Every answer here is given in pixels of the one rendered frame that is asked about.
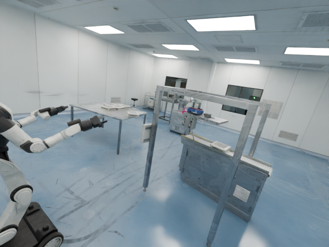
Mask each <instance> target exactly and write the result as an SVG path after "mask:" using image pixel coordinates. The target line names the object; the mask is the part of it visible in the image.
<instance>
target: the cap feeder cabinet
mask: <svg viewBox="0 0 329 247"><path fill-rule="evenodd" d="M182 118H183V113H182V111H181V112H180V111H179V110H173V111H172V114H171V120H170V125H169V130H172V131H175V132H178V133H181V134H183V135H184V134H186V131H187V127H185V126H183V125H181V123H182V122H181V121H182Z"/></svg>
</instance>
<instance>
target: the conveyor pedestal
mask: <svg viewBox="0 0 329 247"><path fill-rule="evenodd" d="M188 148H189V147H188V146H186V150H185V155H184V159H183V164H182V168H181V173H180V176H181V180H182V181H183V182H185V183H186V184H188V185H189V186H191V187H193V188H194V189H196V190H197V191H199V192H201V193H202V194H204V195H205V196H207V197H208V198H210V199H211V200H213V201H215V202H216V203H218V202H219V199H220V196H221V193H222V189H223V186H224V183H225V180H226V177H227V174H228V170H229V167H230V165H228V164H226V163H222V164H220V163H219V160H217V159H215V158H213V157H210V156H208V155H206V154H204V153H202V152H199V151H197V150H195V149H193V148H191V149H188ZM264 184H265V181H263V180H260V182H258V181H256V177H254V176H252V175H249V174H247V173H245V172H243V171H241V170H239V169H237V171H236V174H235V177H234V180H233V183H232V186H231V190H230V193H229V196H228V199H227V202H226V205H225V209H227V210H229V211H230V212H232V213H233V214H235V215H236V216H238V217H239V218H241V219H243V220H244V221H246V222H248V220H249V219H251V217H252V214H253V211H254V209H255V206H256V204H257V201H258V199H259V196H260V194H261V192H262V189H263V187H264Z"/></svg>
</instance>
